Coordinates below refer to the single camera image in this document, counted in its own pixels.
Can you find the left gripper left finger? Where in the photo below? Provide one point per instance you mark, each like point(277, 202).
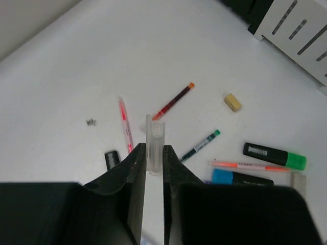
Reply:
point(107, 210)

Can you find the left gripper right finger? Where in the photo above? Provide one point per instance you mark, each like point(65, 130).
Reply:
point(200, 213)

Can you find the orange thin pen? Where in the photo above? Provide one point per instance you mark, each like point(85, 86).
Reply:
point(249, 166)

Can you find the pink thin highlighter pen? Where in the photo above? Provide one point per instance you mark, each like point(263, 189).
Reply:
point(126, 126)

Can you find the green ink pen refill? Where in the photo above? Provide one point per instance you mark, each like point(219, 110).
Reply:
point(199, 146)

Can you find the red ink pen refill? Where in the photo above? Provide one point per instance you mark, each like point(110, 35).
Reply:
point(170, 104)

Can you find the blue highlighter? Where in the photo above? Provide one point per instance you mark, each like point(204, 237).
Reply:
point(235, 178)

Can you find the yellow highlighter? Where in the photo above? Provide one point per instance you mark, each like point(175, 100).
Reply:
point(112, 158)

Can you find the grey white eraser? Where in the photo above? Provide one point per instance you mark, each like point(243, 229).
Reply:
point(299, 183)

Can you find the green highlighter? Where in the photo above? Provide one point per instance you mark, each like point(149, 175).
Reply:
point(275, 156)

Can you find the tan eraser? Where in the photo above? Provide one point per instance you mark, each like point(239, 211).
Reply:
point(232, 102)

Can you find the black slotted pen holder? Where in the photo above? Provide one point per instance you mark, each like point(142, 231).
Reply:
point(251, 11)

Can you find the white slotted pen holder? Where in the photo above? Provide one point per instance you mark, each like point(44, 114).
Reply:
point(298, 29)

